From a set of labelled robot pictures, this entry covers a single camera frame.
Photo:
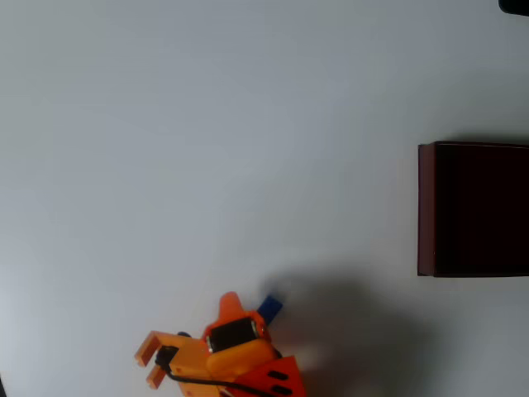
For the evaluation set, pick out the orange gripper black servo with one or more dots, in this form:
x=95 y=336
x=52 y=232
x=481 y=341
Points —
x=230 y=332

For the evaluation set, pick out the small black camera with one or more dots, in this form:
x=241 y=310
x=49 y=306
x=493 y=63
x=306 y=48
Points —
x=167 y=355

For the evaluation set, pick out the dark red box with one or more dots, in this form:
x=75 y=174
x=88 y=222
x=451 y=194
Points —
x=479 y=211

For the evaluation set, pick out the orange camera mount bracket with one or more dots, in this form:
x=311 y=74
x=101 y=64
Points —
x=188 y=355

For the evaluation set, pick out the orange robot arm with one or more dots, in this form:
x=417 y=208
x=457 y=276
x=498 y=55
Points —
x=274 y=378

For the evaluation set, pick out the black object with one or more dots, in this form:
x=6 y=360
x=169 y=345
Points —
x=514 y=6

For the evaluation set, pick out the small blue block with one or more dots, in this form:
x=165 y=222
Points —
x=271 y=307

